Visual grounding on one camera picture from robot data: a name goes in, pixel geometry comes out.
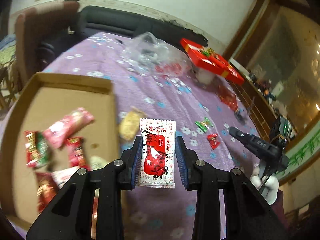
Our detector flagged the yellow biscuit clear pack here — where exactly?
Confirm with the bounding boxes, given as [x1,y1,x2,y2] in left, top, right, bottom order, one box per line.
[119,107,146,141]

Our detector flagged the red brown foil snack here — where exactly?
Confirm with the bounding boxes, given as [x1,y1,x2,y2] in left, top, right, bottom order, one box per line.
[65,137,90,171]

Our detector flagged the red foil bag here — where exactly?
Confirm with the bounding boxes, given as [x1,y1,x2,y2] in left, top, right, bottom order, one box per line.
[217,85,238,112]

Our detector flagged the black leather sofa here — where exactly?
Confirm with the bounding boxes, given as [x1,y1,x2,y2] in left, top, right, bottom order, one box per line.
[36,5,208,68]

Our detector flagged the red cartoon face snack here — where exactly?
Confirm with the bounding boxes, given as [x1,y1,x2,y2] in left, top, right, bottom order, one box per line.
[24,131,50,168]

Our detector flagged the brown armchair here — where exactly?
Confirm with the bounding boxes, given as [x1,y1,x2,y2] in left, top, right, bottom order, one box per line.
[15,1,80,84]

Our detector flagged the white gloved right hand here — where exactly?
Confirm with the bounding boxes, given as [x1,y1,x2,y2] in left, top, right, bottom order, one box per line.
[250,166,279,205]

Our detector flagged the sweet green white candy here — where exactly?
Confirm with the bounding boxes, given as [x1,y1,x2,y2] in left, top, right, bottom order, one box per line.
[89,155,108,171]

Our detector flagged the clothes pile on chair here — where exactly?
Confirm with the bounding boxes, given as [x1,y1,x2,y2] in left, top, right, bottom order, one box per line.
[0,34,16,70]

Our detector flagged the cardboard tray box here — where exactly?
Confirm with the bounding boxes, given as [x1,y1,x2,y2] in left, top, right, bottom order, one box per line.
[1,73,120,230]

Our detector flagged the white red snack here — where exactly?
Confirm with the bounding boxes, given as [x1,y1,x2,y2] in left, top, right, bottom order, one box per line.
[138,118,176,189]
[51,166,80,189]

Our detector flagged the dark brown foil snack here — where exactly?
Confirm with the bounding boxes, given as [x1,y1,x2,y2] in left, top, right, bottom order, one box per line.
[35,172,59,213]

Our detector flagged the small red candy packet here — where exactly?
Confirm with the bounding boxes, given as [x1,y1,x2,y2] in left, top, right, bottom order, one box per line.
[207,133,220,150]

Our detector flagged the purple floral tablecloth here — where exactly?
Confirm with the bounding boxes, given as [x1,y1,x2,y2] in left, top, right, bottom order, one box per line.
[0,31,266,240]

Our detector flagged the green ended pastry pack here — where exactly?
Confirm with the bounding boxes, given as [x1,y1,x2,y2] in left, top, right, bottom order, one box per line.
[195,117,213,133]

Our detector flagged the red gift box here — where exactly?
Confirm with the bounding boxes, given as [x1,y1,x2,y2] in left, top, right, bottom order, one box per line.
[180,38,244,85]

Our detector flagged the pink snack packet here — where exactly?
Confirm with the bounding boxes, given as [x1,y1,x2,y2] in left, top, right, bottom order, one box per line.
[42,107,94,149]

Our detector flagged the black device green light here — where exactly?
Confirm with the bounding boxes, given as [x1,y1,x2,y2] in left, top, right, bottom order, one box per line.
[269,116,293,148]

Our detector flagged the white cylindrical container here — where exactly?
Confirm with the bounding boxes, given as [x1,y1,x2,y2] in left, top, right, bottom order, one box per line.
[195,68,216,85]

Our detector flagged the clear plastic bag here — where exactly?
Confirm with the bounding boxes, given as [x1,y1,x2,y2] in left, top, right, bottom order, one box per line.
[121,32,192,77]

